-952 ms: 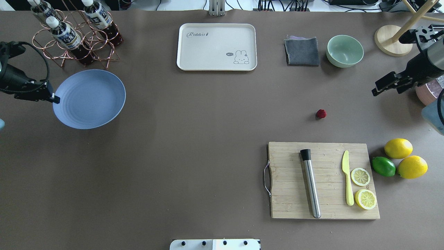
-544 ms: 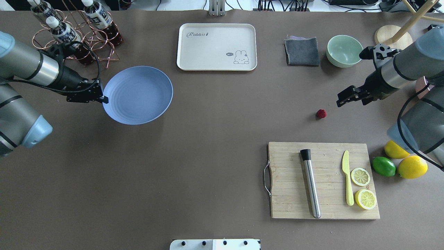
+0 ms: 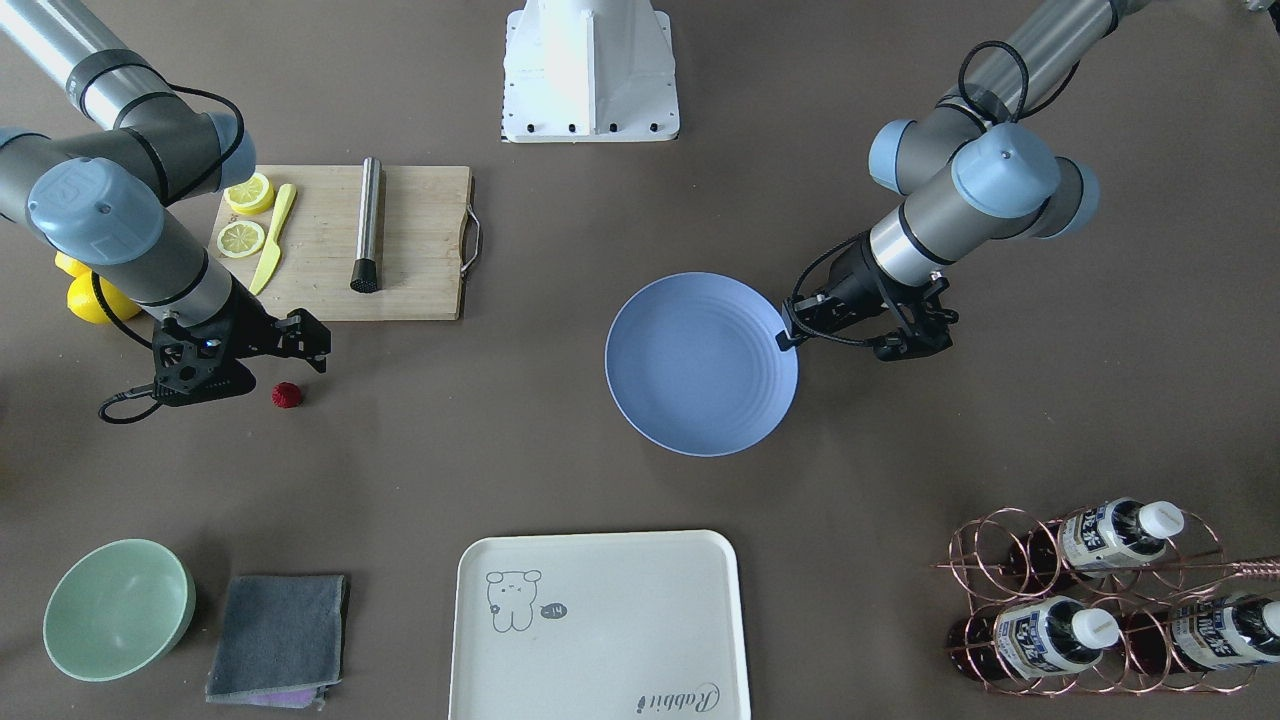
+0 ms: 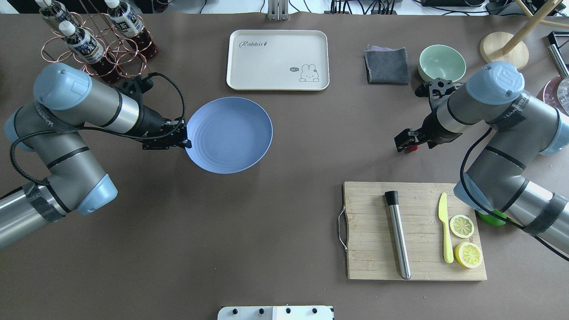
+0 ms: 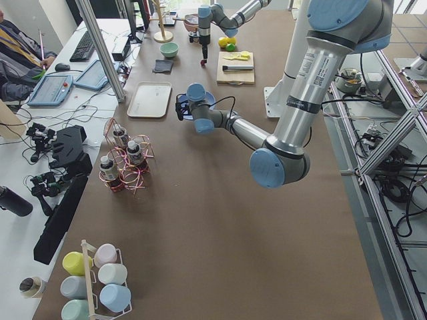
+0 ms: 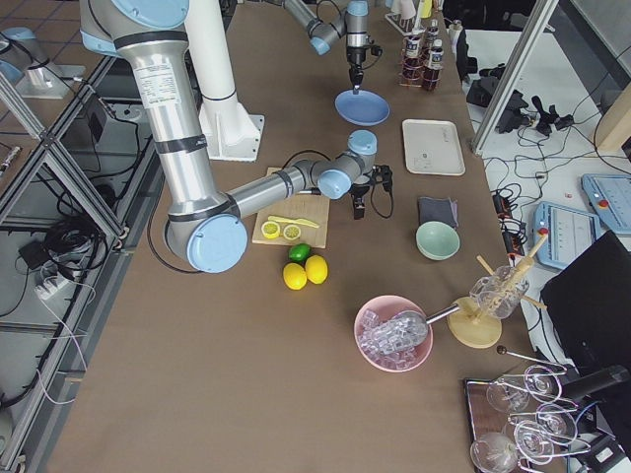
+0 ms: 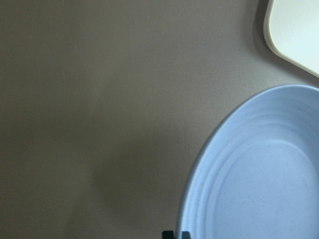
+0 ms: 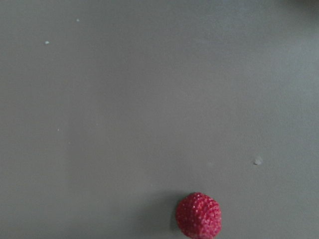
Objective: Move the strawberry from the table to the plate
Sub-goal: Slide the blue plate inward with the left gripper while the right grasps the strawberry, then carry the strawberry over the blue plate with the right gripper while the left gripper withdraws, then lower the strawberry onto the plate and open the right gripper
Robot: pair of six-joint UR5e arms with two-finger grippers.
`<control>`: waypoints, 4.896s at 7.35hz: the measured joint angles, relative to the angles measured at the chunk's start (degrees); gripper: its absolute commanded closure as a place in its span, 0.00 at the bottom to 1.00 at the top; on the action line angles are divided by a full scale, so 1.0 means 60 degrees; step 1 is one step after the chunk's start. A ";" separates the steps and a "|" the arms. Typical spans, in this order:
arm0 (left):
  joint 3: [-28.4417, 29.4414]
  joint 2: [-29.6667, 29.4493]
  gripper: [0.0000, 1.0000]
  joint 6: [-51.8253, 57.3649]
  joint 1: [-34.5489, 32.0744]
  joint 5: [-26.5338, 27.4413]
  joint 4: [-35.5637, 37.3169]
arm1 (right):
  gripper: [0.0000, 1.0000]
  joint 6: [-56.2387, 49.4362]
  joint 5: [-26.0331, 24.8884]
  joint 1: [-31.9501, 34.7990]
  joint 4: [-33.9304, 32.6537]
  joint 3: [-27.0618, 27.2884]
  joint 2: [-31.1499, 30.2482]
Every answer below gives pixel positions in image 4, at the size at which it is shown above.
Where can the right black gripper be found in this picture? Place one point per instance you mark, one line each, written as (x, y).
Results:
(429, 129)

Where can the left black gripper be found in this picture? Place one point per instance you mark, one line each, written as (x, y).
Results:
(150, 123)

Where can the blue round plate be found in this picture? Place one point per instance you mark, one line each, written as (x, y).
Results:
(229, 135)

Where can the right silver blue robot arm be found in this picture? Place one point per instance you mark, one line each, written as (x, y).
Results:
(524, 127)

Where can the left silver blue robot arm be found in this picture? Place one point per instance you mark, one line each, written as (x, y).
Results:
(61, 171)

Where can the steel rod black tip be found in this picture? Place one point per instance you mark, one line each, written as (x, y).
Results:
(399, 234)

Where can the grey folded cloth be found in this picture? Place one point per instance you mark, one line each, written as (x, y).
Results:
(386, 65)

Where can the yellow plastic knife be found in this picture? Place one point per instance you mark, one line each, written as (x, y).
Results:
(442, 213)

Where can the mint green bowl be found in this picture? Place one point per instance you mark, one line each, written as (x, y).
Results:
(441, 61)

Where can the lemon slice near knife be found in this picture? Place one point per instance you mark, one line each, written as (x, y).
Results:
(461, 226)

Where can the cream rabbit tray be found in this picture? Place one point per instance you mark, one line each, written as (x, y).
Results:
(278, 60)

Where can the green lime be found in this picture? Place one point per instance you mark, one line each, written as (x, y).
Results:
(492, 220)

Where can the bamboo cutting board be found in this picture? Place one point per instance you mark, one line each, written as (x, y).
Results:
(370, 242)

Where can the front white-label drink bottle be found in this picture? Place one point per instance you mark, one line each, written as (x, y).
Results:
(91, 51)

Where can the white-label drink bottle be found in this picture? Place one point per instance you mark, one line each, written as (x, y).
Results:
(131, 27)
(54, 12)
(91, 51)

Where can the middle white-label drink bottle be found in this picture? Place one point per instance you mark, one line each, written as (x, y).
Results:
(131, 27)

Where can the wooden stand round base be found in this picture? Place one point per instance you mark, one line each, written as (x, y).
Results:
(503, 46)

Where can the thick lemon half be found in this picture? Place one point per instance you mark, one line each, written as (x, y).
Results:
(468, 254)

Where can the pink bowl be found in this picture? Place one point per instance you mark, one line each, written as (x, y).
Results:
(548, 94)

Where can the rear white-label drink bottle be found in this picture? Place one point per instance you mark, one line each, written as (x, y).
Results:
(54, 12)

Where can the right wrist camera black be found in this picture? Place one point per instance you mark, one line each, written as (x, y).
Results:
(437, 90)

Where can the copper wire bottle rack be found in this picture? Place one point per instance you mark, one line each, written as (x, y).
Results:
(114, 44)

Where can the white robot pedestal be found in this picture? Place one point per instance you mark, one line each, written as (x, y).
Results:
(285, 312)

